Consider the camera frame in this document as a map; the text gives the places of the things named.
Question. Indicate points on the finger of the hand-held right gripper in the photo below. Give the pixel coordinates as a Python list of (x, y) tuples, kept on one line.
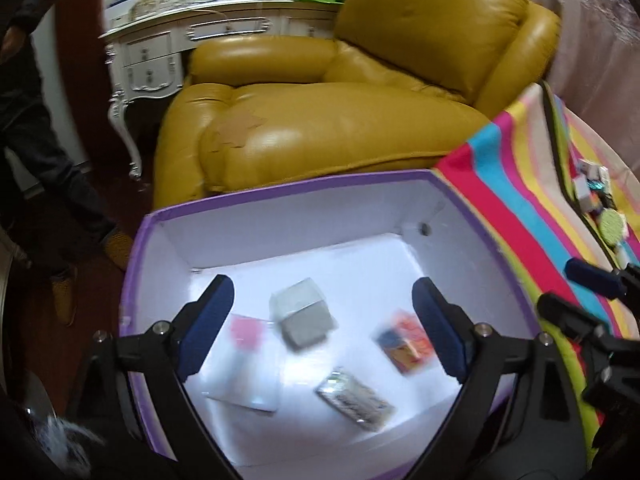
[(592, 272), (565, 310)]

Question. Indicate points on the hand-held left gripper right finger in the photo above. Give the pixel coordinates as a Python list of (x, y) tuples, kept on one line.
[(440, 330)]

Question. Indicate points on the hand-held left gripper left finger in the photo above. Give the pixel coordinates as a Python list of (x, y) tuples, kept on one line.
[(207, 330)]

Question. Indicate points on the purple cardboard box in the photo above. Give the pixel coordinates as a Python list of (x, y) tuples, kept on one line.
[(350, 210)]

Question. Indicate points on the orange colourful packet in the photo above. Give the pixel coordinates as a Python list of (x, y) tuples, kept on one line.
[(405, 342)]

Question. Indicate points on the clear packet with pink label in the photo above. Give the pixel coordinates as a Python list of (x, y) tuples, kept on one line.
[(245, 360)]

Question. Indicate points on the green round object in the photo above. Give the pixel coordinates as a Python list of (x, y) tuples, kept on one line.
[(612, 226)]

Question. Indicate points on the grey box in clear wrap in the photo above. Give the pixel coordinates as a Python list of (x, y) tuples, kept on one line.
[(305, 320)]

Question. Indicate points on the silver blister packet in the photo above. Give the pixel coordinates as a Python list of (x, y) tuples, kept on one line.
[(355, 400)]

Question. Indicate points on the striped colourful cloth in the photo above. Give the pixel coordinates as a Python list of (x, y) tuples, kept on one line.
[(505, 185)]

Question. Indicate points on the yellow leather armchair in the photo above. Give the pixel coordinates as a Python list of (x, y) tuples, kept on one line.
[(350, 125)]

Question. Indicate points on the white ornate dressing table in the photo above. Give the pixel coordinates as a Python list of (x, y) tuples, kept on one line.
[(150, 55)]

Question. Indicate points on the white flat box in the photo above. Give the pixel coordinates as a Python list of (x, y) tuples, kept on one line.
[(120, 10)]

